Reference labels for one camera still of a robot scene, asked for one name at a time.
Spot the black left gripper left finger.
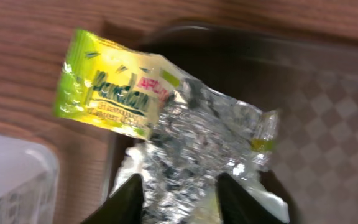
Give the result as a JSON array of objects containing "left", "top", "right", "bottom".
[{"left": 81, "top": 174, "right": 144, "bottom": 224}]

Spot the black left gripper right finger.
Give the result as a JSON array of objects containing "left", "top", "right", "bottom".
[{"left": 216, "top": 173, "right": 283, "bottom": 224}]

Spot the white tissue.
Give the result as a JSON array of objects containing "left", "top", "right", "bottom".
[{"left": 113, "top": 142, "right": 290, "bottom": 223}]

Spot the yellow green foil wrapper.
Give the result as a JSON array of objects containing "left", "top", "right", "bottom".
[{"left": 53, "top": 28, "right": 279, "bottom": 224}]

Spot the dark brown serving tray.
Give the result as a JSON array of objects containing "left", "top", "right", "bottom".
[{"left": 99, "top": 23, "right": 358, "bottom": 224}]

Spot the clear plastic bin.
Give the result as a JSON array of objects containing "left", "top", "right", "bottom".
[{"left": 0, "top": 135, "right": 59, "bottom": 224}]

